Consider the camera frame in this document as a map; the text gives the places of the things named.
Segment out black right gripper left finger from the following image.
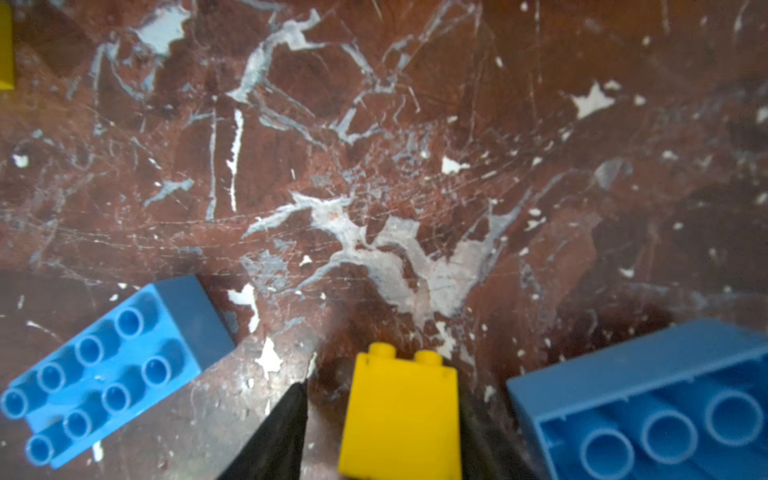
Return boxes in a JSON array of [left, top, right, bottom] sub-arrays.
[[218, 382, 308, 480]]

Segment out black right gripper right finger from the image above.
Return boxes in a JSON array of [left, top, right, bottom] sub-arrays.
[[459, 386, 536, 480]]

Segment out yellow lego brick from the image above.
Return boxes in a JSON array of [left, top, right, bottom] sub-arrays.
[[338, 342, 462, 479]]

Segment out blue lego brick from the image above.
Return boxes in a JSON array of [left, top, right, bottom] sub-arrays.
[[1, 275, 235, 469], [507, 319, 767, 479]]

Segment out yellow curved lego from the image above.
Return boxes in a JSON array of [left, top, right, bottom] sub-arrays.
[[0, 1, 15, 91]]

